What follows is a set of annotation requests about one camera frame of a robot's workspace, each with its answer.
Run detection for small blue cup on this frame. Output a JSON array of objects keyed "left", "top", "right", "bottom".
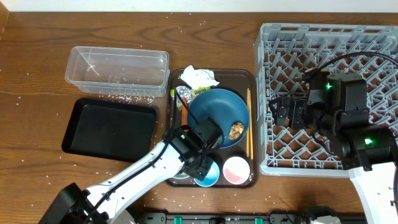
[{"left": 194, "top": 162, "right": 220, "bottom": 187}]

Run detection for small pink cup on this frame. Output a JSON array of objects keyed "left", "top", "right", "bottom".
[{"left": 223, "top": 156, "right": 251, "bottom": 185}]

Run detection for large blue plate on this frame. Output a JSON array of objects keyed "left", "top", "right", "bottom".
[{"left": 188, "top": 88, "right": 249, "bottom": 148}]

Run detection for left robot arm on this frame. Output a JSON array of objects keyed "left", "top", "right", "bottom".
[{"left": 40, "top": 118, "right": 223, "bottom": 224}]

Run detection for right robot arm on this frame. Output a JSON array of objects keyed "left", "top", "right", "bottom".
[{"left": 268, "top": 71, "right": 397, "bottom": 223}]

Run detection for grey dishwasher rack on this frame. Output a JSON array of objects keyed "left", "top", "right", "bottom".
[{"left": 254, "top": 23, "right": 397, "bottom": 178}]

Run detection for light blue rice bowl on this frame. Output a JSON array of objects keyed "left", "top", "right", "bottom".
[{"left": 173, "top": 172, "right": 189, "bottom": 179}]

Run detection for right wooden chopstick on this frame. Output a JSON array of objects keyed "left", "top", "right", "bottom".
[{"left": 248, "top": 89, "right": 254, "bottom": 160}]

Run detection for wooden chopstick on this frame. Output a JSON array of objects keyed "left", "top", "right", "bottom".
[
  {"left": 246, "top": 88, "right": 250, "bottom": 158},
  {"left": 248, "top": 89, "right": 254, "bottom": 160}
]

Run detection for left wooden chopstick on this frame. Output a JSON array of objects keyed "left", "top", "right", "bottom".
[{"left": 246, "top": 88, "right": 250, "bottom": 158}]

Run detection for dark brown serving tray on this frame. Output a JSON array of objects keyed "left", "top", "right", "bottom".
[{"left": 163, "top": 69, "right": 259, "bottom": 189}]

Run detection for brown food scrap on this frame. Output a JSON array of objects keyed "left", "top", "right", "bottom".
[{"left": 228, "top": 121, "right": 244, "bottom": 141}]

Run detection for orange carrot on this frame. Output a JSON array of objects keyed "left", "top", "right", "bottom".
[{"left": 181, "top": 97, "right": 188, "bottom": 125}]

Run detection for green snack wrapper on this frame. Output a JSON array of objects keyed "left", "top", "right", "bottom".
[{"left": 170, "top": 86, "right": 213, "bottom": 110}]

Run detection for crumpled aluminium foil ball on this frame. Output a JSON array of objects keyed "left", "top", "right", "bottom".
[{"left": 170, "top": 86, "right": 193, "bottom": 106}]

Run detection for black plastic tray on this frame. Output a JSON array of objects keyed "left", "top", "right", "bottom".
[{"left": 62, "top": 98, "right": 156, "bottom": 162}]

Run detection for crumpled white tissue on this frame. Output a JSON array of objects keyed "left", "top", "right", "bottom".
[{"left": 180, "top": 65, "right": 219, "bottom": 90}]

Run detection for clear plastic bin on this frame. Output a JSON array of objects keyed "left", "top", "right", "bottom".
[{"left": 65, "top": 46, "right": 170, "bottom": 97}]

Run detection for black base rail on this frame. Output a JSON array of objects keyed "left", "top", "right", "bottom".
[{"left": 136, "top": 212, "right": 368, "bottom": 224}]

